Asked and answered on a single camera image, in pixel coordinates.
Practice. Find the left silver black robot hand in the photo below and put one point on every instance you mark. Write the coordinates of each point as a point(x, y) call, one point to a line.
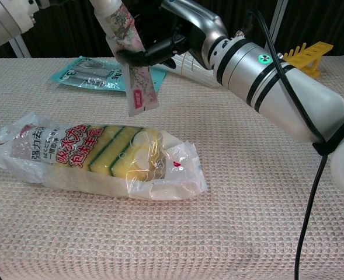
point(46, 3)

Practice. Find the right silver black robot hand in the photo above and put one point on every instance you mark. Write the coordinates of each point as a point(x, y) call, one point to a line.
point(195, 20)

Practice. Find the small white pink bottle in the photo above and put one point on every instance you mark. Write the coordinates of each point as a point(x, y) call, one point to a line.
point(125, 38)

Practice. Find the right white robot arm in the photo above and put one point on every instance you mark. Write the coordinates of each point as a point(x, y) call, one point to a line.
point(291, 96)

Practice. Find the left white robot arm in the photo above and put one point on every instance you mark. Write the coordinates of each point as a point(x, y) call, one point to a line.
point(5, 20)

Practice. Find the teal plastic product package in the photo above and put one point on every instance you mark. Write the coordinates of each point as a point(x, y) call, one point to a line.
point(87, 76)

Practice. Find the yellow plastic rack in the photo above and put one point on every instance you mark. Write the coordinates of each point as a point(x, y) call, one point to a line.
point(312, 55)

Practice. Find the sponge multipack plastic bag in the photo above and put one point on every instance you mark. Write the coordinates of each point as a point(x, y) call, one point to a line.
point(101, 154)

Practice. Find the beige woven tablecloth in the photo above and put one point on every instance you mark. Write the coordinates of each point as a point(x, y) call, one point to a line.
point(189, 227)

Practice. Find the white frame pole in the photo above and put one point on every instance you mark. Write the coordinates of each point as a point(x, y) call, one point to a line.
point(279, 26)
point(18, 46)

